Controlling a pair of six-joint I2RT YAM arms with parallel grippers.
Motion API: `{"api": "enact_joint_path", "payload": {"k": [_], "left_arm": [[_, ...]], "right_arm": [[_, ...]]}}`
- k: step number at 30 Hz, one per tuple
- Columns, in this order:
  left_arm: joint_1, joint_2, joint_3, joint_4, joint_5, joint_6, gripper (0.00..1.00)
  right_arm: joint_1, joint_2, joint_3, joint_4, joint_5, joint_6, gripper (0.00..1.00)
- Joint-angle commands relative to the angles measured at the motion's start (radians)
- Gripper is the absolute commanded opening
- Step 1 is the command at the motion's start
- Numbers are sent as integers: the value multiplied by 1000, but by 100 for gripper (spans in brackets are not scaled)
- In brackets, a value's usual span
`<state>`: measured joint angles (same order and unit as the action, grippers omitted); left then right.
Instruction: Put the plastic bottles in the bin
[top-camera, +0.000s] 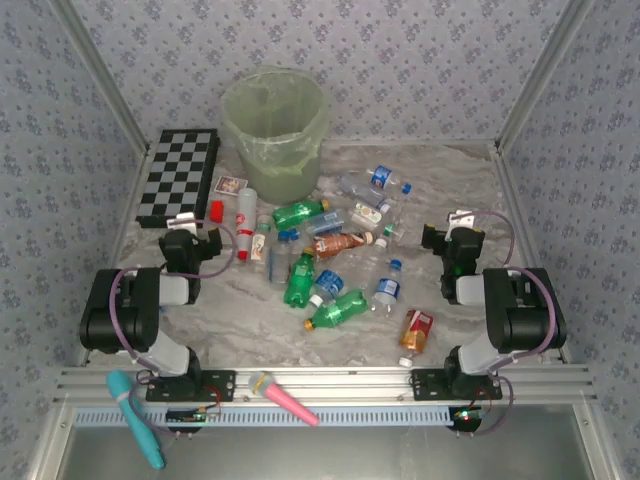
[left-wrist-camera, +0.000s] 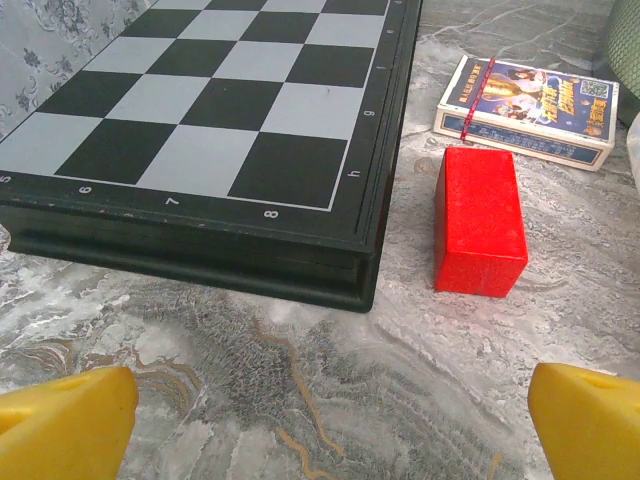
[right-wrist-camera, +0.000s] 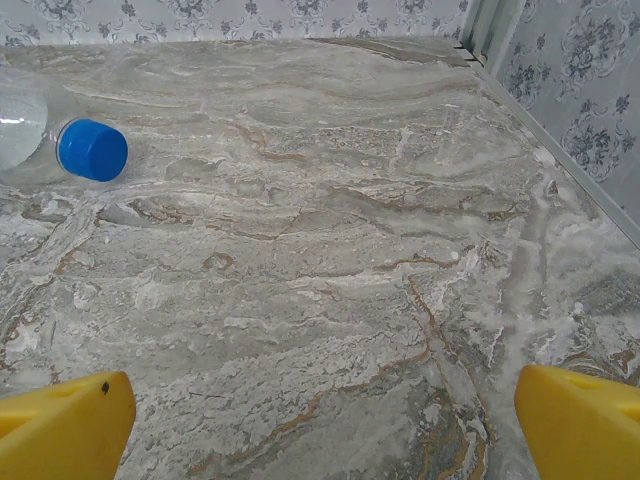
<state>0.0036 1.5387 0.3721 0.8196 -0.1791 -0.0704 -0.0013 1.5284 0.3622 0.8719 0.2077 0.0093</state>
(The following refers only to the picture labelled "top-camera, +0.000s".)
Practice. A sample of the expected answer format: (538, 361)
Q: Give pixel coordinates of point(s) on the playing card pack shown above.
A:
(231, 185)

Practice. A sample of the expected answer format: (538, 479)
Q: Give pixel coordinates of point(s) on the clear bottle blue cap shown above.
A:
(277, 262)

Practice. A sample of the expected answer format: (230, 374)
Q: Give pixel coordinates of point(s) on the green trash bin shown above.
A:
(285, 187)

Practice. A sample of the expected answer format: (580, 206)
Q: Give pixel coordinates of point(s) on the green plastic bin liner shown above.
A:
(280, 155)

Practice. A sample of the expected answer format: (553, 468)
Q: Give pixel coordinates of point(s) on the red plastic block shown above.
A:
(216, 211)

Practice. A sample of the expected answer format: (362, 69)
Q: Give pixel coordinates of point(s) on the aluminium corner post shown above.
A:
(95, 60)
(550, 60)

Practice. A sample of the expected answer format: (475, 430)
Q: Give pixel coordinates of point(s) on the black grey chessboard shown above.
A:
(177, 172)

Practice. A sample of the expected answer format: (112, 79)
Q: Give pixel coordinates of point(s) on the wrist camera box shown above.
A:
(460, 218)
(181, 220)

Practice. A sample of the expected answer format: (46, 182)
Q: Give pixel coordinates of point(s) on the clear bottle pale blue label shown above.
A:
(325, 221)

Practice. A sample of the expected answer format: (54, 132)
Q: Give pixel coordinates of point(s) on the small clear green-cap bottle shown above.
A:
(264, 225)

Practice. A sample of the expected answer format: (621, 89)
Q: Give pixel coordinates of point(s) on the white bottle red cap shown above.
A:
(246, 220)

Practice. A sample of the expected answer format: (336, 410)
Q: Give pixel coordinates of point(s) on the green bottle yellow cap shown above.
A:
(295, 214)
(340, 309)
(300, 280)

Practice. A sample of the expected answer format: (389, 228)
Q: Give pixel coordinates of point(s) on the orange red label bottle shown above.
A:
(416, 330)

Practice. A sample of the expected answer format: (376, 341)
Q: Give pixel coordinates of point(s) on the brown tea bottle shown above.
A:
(337, 243)

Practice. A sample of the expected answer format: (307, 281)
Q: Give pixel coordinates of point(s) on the small green label bottle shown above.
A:
(391, 231)

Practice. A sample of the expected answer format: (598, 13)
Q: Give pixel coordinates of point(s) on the wide aluminium mounting rail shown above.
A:
(350, 382)

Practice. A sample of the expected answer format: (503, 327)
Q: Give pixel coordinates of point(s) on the small white orange-label bottle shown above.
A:
(258, 246)

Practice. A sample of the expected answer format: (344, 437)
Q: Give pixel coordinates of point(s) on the white label plastic bottle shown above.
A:
(366, 214)

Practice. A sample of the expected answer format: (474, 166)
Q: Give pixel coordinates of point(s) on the grey metal sheet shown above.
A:
(350, 455)

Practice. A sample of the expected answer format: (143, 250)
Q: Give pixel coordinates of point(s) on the thin aluminium edge strip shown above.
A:
(425, 143)

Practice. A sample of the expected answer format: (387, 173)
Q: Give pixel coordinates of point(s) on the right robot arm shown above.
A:
(525, 310)

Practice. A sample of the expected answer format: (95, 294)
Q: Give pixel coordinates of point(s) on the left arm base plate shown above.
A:
(222, 385)

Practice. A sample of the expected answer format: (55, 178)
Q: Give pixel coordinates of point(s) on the Pepsi bottle white cap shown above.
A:
(327, 282)

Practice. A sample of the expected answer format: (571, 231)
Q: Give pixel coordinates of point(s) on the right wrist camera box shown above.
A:
(460, 218)

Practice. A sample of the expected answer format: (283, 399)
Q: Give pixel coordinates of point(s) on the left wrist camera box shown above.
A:
(181, 220)

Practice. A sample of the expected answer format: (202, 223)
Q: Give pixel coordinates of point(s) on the clear bottle white cap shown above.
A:
(362, 262)

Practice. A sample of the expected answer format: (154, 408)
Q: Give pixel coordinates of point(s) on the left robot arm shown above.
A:
(125, 310)

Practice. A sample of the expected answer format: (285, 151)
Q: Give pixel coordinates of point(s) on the teal toy microphone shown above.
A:
(125, 395)

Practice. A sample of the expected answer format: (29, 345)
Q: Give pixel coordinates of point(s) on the small green circuit board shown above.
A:
(467, 416)
(192, 416)

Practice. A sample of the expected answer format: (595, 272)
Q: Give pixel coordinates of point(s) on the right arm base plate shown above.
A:
(425, 385)

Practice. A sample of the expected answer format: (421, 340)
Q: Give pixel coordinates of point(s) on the Pepsi bottle blue cap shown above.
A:
(382, 177)
(388, 287)

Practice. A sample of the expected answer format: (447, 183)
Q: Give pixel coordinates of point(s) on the pink toy microphone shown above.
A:
(287, 400)

